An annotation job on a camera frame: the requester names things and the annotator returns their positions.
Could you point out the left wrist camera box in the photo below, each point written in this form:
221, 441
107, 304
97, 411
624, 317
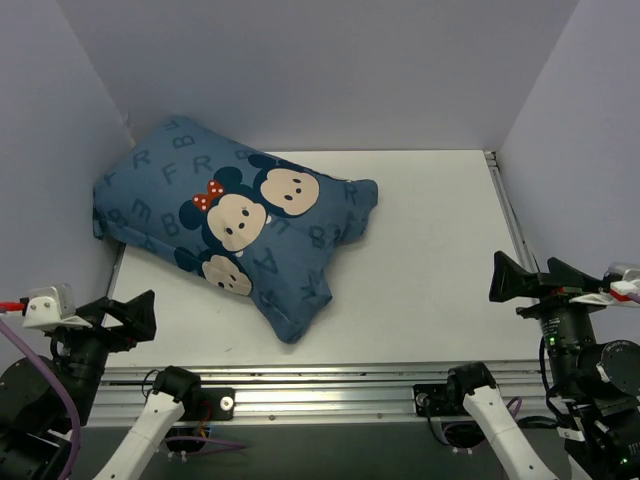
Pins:
52, 307

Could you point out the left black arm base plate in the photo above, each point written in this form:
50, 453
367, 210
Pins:
209, 404

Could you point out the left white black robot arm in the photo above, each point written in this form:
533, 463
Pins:
45, 402

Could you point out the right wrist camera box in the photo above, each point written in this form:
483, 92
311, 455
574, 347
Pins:
619, 287

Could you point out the aluminium right side rail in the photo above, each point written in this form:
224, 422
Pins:
524, 254

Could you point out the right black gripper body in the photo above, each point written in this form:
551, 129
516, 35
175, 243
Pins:
555, 301

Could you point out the aluminium front rail frame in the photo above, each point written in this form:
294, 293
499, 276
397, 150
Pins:
308, 395

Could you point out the blue cartoon print pillowcase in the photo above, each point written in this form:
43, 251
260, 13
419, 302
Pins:
248, 222

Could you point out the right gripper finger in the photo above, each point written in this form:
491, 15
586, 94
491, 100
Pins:
564, 275
510, 280

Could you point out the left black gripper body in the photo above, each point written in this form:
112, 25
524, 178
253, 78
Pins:
93, 329

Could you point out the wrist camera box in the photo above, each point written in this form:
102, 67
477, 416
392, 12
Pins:
52, 307
619, 287

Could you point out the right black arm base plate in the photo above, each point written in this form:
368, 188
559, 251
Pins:
434, 400

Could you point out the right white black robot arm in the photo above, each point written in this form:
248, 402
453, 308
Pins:
591, 388

